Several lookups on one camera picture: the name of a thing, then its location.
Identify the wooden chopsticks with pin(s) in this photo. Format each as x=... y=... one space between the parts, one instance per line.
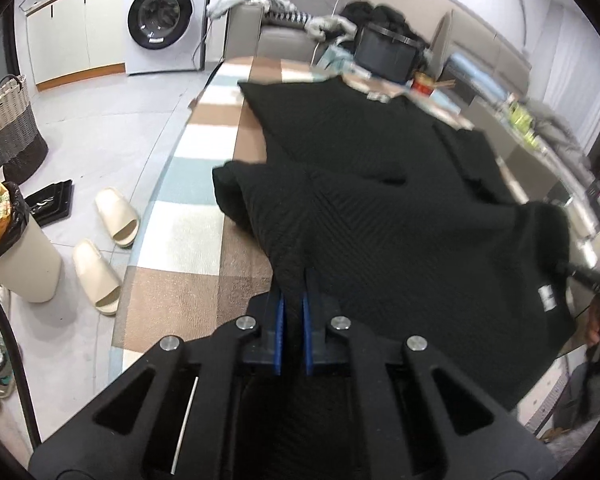
x=444 y=83

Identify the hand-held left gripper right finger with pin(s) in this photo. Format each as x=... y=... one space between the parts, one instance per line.
x=309 y=332

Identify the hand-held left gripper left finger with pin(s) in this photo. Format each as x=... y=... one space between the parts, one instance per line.
x=278 y=332

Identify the beige slipper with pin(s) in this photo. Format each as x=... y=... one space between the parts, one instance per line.
x=117 y=217
x=96 y=275

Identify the beige upright board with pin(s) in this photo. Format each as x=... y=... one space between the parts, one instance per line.
x=442 y=42

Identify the black box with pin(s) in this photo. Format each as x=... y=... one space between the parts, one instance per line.
x=382 y=57

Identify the woven laundry basket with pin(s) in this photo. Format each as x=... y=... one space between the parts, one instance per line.
x=10 y=130

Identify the beige trash bin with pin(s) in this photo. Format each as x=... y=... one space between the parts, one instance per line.
x=25 y=270

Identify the white cabinet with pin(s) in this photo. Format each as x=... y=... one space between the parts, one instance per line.
x=65 y=35

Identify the red bowl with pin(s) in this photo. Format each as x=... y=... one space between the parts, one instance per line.
x=422 y=85

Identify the light blue cloth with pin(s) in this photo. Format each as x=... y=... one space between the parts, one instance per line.
x=335 y=60

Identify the checkered blanket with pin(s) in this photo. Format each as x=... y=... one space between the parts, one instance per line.
x=195 y=220

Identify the grey sofa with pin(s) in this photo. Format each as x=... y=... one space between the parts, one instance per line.
x=275 y=40

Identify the light grey garment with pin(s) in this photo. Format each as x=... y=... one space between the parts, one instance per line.
x=330 y=27

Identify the black jacket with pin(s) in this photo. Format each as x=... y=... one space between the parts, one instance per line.
x=390 y=15

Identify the black tray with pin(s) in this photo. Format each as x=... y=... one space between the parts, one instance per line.
x=50 y=205

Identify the white washing machine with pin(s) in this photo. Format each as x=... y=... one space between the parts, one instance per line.
x=190 y=52

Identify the black knit garment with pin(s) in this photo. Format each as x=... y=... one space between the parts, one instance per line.
x=380 y=210

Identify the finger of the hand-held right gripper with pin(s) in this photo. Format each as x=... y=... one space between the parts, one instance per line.
x=582 y=275

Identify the houndstooth pillow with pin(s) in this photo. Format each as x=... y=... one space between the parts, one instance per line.
x=287 y=16

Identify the white curtain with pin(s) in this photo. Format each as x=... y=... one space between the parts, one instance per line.
x=570 y=75

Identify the grey table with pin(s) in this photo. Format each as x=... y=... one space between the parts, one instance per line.
x=525 y=170

